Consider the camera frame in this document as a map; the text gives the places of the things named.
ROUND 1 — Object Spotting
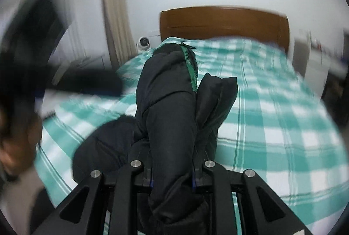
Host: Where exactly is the white sheer curtain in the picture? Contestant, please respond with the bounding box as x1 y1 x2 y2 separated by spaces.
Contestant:
63 0 109 61

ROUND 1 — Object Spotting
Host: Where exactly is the wooden bed headboard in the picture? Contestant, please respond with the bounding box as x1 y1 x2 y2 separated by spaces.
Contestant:
159 6 290 54

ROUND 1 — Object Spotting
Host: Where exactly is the small white round fan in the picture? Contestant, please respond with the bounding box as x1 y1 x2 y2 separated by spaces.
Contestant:
136 37 152 50

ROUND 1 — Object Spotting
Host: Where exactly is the beige curtain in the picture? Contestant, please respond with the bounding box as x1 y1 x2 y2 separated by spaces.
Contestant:
101 0 137 69

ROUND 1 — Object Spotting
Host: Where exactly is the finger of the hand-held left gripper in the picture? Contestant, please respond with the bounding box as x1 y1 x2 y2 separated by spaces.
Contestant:
45 70 123 98

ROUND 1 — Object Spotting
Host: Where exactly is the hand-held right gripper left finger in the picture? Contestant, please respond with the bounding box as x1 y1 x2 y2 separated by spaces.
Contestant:
33 160 153 235

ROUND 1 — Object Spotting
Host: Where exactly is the green plaid bed blanket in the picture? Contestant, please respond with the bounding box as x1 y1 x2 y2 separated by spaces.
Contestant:
35 37 341 235

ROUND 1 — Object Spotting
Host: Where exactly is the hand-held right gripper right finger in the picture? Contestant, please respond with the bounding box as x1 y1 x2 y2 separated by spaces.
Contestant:
191 160 314 235

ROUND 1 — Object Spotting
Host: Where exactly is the black puffer jacket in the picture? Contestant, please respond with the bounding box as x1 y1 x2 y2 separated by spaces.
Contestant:
71 43 238 235

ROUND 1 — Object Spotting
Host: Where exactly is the person's left hand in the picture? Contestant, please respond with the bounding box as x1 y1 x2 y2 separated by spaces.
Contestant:
0 110 42 182

